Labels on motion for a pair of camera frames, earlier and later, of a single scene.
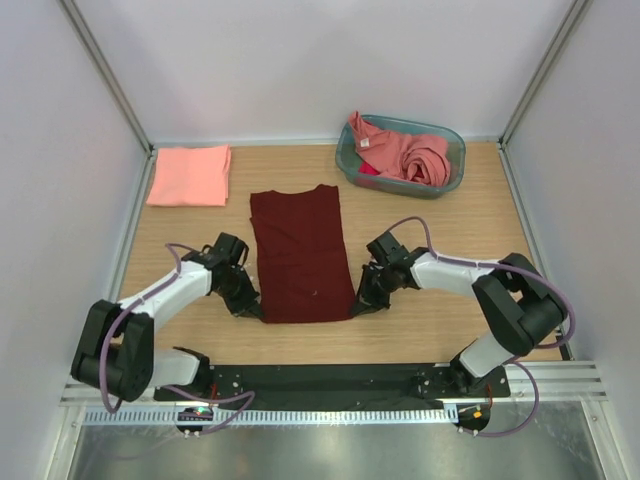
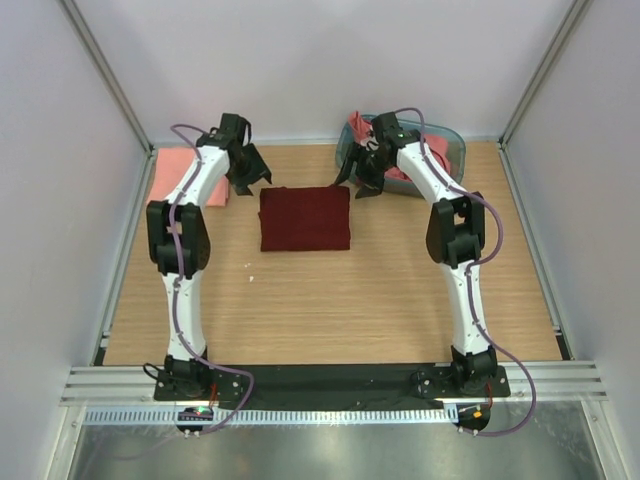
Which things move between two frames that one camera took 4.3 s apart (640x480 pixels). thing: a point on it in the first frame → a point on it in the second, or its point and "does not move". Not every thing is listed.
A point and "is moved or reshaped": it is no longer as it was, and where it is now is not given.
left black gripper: (248, 298) → (241, 183)
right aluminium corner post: (575, 16) does not move
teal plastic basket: (348, 162) does not move
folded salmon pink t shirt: (191, 176) does not move
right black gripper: (368, 301) → (371, 186)
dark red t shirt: (301, 255) is moved or reshaped
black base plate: (349, 383) does not move
